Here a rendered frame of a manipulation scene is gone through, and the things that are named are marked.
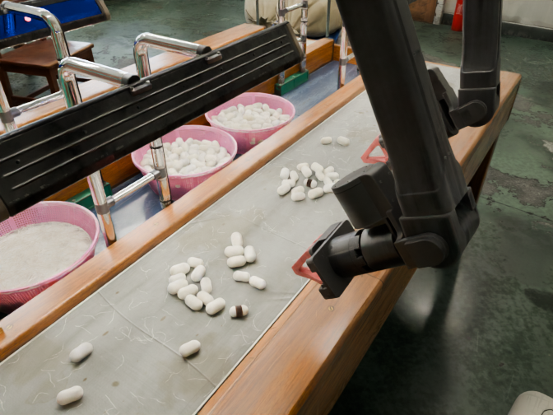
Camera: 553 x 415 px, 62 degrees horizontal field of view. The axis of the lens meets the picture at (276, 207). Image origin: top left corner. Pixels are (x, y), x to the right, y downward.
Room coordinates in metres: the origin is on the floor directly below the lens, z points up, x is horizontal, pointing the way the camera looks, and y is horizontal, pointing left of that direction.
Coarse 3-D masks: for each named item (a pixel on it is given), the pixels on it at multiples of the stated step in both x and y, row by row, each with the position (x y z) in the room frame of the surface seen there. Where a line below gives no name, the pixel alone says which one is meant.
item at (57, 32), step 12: (12, 12) 1.01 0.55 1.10; (24, 12) 0.98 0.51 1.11; (36, 12) 0.96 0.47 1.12; (48, 12) 0.95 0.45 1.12; (48, 24) 0.94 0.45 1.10; (60, 24) 0.96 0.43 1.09; (60, 36) 0.94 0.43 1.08; (60, 48) 0.94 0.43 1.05; (60, 60) 0.93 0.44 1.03; (0, 84) 0.82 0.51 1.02; (0, 96) 0.81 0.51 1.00; (48, 96) 0.90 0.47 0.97; (60, 96) 0.91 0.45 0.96; (0, 108) 0.81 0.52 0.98; (12, 108) 0.84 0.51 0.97; (24, 108) 0.85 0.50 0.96; (36, 108) 0.87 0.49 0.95; (12, 120) 0.82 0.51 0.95; (84, 192) 0.92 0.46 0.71; (108, 192) 0.95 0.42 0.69; (84, 204) 0.89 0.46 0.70
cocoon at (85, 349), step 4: (84, 344) 0.44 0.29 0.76; (88, 344) 0.44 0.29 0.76; (76, 348) 0.44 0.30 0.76; (80, 348) 0.43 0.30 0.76; (84, 348) 0.44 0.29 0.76; (88, 348) 0.44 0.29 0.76; (92, 348) 0.44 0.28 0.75; (72, 352) 0.43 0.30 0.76; (76, 352) 0.43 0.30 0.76; (80, 352) 0.43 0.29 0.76; (84, 352) 0.43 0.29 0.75; (88, 352) 0.43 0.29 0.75; (72, 356) 0.42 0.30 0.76; (76, 356) 0.42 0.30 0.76; (80, 356) 0.43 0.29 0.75; (84, 356) 0.43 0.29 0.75; (72, 360) 0.42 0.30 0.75; (76, 360) 0.42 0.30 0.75; (80, 360) 0.42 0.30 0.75
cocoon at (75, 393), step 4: (72, 388) 0.37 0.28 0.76; (76, 388) 0.37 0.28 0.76; (80, 388) 0.37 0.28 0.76; (60, 392) 0.36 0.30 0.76; (64, 392) 0.36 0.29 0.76; (68, 392) 0.36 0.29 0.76; (72, 392) 0.36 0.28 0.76; (76, 392) 0.36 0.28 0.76; (80, 392) 0.37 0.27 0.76; (60, 396) 0.36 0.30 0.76; (64, 396) 0.36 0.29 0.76; (68, 396) 0.36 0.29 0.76; (72, 396) 0.36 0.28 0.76; (76, 396) 0.36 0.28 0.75; (80, 396) 0.36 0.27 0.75; (60, 400) 0.35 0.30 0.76; (64, 400) 0.35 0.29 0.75; (68, 400) 0.36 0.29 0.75; (72, 400) 0.36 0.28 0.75; (76, 400) 0.36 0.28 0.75; (60, 404) 0.35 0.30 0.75; (64, 404) 0.35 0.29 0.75
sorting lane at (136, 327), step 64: (320, 128) 1.21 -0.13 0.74; (256, 192) 0.88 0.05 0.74; (192, 256) 0.66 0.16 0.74; (256, 256) 0.66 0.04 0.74; (64, 320) 0.51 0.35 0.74; (128, 320) 0.51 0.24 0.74; (192, 320) 0.51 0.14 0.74; (256, 320) 0.51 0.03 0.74; (0, 384) 0.39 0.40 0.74; (64, 384) 0.39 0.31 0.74; (128, 384) 0.39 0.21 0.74; (192, 384) 0.39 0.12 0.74
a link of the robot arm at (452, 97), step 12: (432, 72) 0.77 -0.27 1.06; (432, 84) 0.77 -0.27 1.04; (444, 84) 0.77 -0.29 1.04; (444, 96) 0.75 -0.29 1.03; (456, 96) 0.78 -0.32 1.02; (456, 108) 0.74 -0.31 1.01; (468, 108) 0.70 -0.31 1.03; (480, 108) 0.70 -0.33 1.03; (456, 120) 0.71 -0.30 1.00; (468, 120) 0.70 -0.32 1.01; (480, 120) 0.70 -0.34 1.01
